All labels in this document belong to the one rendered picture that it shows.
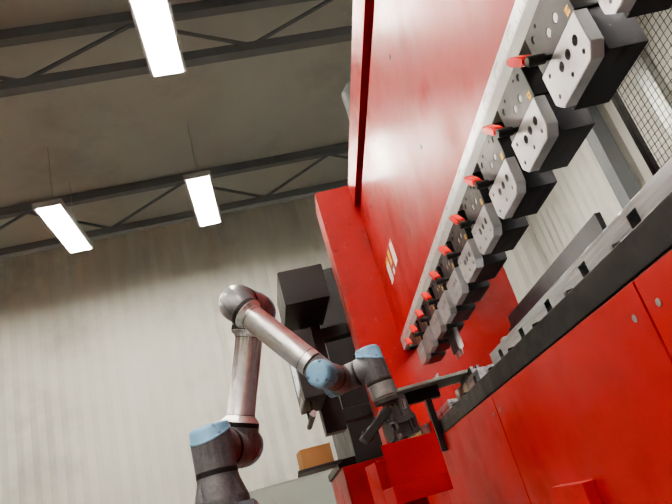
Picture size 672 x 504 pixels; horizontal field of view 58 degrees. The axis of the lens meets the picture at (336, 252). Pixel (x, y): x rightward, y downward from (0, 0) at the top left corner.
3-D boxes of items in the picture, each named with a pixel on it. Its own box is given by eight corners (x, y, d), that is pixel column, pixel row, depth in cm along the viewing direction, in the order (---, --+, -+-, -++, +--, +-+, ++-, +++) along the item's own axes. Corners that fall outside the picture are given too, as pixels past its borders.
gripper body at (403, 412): (422, 432, 166) (405, 389, 170) (394, 442, 163) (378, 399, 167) (413, 437, 173) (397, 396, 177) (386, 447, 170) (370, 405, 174)
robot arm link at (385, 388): (371, 384, 169) (364, 391, 176) (377, 400, 167) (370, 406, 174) (395, 376, 171) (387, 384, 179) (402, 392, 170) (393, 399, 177)
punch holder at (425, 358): (422, 366, 265) (410, 330, 271) (440, 361, 266) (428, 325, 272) (426, 357, 251) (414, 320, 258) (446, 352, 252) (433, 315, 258)
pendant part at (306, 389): (301, 415, 346) (286, 354, 360) (321, 410, 348) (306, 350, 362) (304, 399, 306) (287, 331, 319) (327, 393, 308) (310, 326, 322)
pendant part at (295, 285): (310, 441, 348) (276, 304, 381) (352, 430, 353) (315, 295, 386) (315, 426, 302) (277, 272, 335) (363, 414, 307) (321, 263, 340)
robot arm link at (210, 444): (185, 478, 166) (177, 428, 171) (213, 475, 178) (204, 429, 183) (223, 465, 163) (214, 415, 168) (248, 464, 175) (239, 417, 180)
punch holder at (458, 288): (454, 308, 192) (437, 261, 198) (479, 301, 193) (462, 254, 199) (463, 291, 178) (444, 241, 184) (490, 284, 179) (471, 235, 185)
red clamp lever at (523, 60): (502, 58, 106) (528, 56, 97) (525, 53, 107) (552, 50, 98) (504, 68, 107) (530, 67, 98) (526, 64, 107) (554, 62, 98)
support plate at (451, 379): (388, 402, 219) (388, 399, 219) (458, 383, 221) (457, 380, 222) (392, 392, 202) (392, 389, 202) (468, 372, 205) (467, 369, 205)
